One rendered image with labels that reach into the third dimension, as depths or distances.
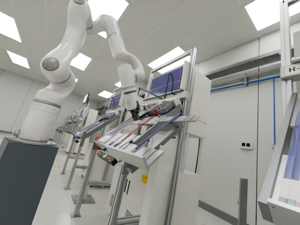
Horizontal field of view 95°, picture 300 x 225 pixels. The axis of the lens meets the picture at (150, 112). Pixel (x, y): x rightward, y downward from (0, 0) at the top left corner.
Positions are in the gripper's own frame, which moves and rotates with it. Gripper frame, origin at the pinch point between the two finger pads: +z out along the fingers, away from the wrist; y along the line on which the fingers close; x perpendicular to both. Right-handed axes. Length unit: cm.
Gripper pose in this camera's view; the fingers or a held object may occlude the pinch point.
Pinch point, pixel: (135, 117)
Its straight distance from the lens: 85.9
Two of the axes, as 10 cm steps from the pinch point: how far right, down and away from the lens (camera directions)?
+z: 2.1, 9.7, 1.3
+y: 6.6, -0.4, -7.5
